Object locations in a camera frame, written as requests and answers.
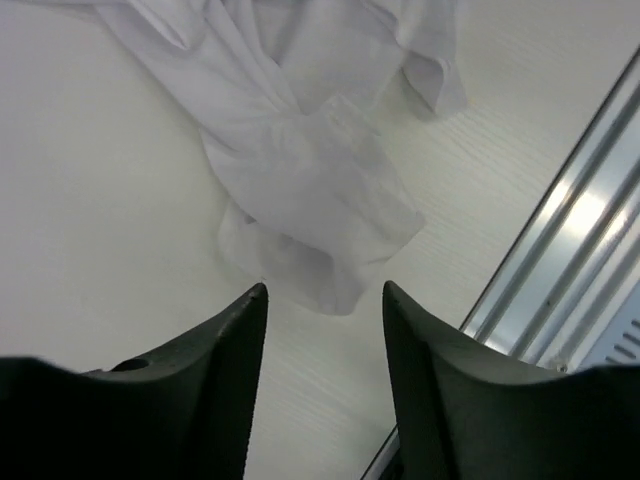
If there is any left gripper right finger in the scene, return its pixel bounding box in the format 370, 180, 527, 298
382, 282, 639, 479

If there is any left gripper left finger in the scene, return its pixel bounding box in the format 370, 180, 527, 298
1, 284, 268, 479

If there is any white t shirt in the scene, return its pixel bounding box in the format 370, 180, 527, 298
94, 1, 464, 315

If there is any white slotted cable duct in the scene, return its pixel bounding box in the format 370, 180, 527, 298
604, 318, 640, 365

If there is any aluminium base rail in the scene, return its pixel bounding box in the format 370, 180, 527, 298
365, 57, 639, 479

